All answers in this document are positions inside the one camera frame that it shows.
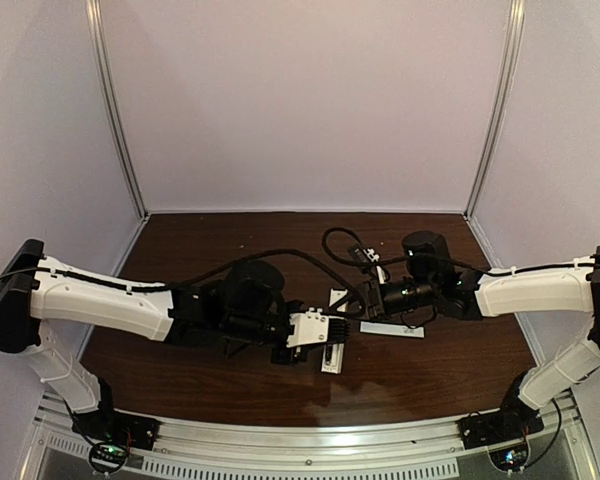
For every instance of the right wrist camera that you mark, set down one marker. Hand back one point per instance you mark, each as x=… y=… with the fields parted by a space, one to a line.
x=366 y=257

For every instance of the aluminium front rail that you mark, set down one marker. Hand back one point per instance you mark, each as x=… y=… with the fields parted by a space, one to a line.
x=430 y=449

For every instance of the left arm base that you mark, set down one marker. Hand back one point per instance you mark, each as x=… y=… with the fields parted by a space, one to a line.
x=111 y=439

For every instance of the black silver battery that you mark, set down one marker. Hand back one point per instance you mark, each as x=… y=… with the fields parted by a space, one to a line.
x=327 y=355

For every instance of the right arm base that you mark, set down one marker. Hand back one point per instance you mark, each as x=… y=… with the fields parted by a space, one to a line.
x=504 y=434

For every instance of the white battery cover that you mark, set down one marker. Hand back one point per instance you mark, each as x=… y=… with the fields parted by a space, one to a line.
x=393 y=330

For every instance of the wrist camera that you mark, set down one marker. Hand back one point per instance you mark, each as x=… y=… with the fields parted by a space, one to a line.
x=366 y=257
x=313 y=326

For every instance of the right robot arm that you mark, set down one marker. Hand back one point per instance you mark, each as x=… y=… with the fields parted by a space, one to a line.
x=458 y=290

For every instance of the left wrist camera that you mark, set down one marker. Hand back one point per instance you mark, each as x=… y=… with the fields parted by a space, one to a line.
x=313 y=326

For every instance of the white remote control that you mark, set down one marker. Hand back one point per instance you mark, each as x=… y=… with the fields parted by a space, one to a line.
x=335 y=345

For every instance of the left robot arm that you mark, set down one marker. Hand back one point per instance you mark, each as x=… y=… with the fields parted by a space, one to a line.
x=247 y=306

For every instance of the aluminium frame post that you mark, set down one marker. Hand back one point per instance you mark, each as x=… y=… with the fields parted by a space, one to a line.
x=509 y=61
x=111 y=105

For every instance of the left aluminium frame post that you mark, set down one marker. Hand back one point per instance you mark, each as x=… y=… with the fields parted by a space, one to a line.
x=111 y=105

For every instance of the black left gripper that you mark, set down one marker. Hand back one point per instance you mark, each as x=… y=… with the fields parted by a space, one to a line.
x=284 y=354

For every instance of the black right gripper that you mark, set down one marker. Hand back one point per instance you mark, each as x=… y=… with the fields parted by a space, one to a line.
x=371 y=298

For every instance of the right aluminium frame post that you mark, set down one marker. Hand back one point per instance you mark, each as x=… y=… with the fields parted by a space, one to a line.
x=509 y=61

